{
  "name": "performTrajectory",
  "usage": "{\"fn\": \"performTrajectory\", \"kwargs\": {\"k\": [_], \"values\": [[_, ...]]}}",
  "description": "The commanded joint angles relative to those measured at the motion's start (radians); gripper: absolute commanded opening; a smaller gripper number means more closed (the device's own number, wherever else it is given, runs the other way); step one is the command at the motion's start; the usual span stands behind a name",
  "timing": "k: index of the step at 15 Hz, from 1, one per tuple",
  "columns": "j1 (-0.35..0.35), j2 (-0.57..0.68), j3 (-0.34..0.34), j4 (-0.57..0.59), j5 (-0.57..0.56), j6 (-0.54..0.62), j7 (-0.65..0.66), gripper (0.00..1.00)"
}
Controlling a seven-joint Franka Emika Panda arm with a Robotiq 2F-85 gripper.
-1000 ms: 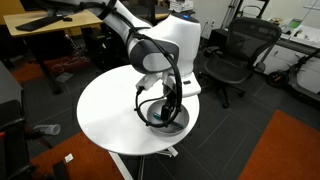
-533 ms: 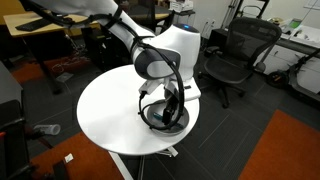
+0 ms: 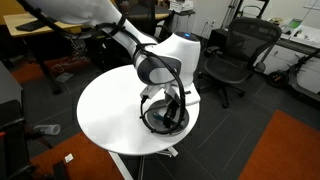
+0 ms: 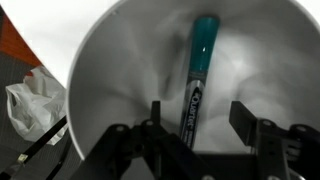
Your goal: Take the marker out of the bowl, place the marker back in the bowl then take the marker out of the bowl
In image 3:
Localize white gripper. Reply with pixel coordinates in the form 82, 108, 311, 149
162, 87, 202, 129

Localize grey round bowl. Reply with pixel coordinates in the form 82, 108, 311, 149
146, 98, 191, 137

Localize white table base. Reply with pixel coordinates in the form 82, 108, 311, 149
108, 145, 180, 180

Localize black equipment box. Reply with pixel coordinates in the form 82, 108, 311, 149
210, 27, 232, 52

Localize small white cabinet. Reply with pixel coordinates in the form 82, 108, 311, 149
170, 10, 197, 34

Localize black computer tower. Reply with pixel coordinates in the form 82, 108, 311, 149
81, 33, 113, 69

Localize white printer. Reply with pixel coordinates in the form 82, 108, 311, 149
168, 0, 195, 14

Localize white paper scrap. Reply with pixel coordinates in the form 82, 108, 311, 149
63, 152, 75, 164

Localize grey floor plate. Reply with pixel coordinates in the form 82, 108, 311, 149
55, 71, 75, 84

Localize metal stand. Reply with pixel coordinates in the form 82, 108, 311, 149
220, 0, 246, 30

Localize clear plastic cup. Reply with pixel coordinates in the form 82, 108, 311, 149
33, 123, 62, 136

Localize white counter cabinet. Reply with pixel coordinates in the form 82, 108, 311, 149
254, 24, 320, 95

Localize black electric scooter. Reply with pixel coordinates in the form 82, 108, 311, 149
265, 49, 320, 104

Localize green box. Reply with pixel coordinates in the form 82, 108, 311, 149
288, 18, 303, 30

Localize black computer keyboard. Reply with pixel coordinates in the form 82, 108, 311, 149
14, 19, 44, 33

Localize light wooden desk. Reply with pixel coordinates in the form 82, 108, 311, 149
3, 11, 111, 95

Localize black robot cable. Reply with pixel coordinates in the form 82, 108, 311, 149
18, 0, 188, 136

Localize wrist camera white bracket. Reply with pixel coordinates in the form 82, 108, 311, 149
139, 84, 168, 100

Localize white floor cables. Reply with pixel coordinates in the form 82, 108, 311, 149
49, 53, 92, 76

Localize black vertical post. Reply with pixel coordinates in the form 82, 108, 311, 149
52, 160, 72, 180

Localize black clamp orange handle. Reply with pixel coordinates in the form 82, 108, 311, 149
6, 163, 36, 180
0, 116, 54, 150

